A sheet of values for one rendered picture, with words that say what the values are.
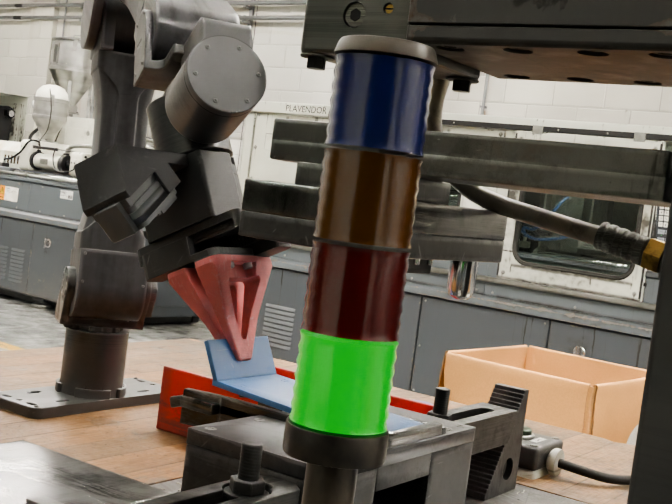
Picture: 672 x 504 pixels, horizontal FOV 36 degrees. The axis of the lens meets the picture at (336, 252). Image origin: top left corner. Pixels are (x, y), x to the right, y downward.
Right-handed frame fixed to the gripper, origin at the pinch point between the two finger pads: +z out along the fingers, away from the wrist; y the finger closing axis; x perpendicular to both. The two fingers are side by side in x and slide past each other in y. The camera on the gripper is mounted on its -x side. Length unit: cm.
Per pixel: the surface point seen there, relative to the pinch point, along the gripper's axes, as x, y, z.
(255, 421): -5.9, 4.7, 5.7
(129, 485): -7.1, -6.3, 7.6
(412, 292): 455, -232, -70
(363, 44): -28.0, 31.0, -4.8
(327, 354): -28.0, 26.3, 5.5
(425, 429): 1.3, 12.9, 8.8
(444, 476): 4.7, 11.5, 12.2
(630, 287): 449, -109, -37
